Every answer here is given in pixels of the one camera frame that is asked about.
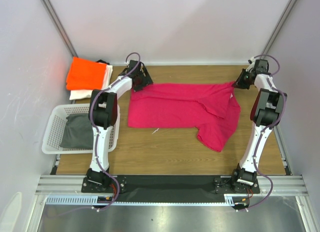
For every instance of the white cable duct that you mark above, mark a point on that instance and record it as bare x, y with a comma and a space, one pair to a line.
104, 200

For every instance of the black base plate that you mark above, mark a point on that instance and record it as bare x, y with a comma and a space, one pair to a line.
174, 186

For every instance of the white plastic basket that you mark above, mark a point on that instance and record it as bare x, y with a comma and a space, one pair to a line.
55, 131

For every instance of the black folded t shirt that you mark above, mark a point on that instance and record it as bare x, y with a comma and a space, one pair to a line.
102, 62

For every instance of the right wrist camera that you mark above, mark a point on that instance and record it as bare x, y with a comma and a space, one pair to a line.
251, 60

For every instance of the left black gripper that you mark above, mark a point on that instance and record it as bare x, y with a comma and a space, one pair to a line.
146, 80

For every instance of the grey t shirt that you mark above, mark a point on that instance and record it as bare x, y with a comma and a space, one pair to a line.
78, 132

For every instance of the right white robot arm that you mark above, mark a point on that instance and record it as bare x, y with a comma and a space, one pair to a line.
266, 113

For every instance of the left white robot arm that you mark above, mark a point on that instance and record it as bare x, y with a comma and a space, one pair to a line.
104, 115

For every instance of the orange folded t shirt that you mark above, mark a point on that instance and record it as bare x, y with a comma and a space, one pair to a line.
85, 75

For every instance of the pink t shirt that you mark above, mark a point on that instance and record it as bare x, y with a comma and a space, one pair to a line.
210, 108

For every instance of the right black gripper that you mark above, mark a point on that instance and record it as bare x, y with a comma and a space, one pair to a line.
243, 79

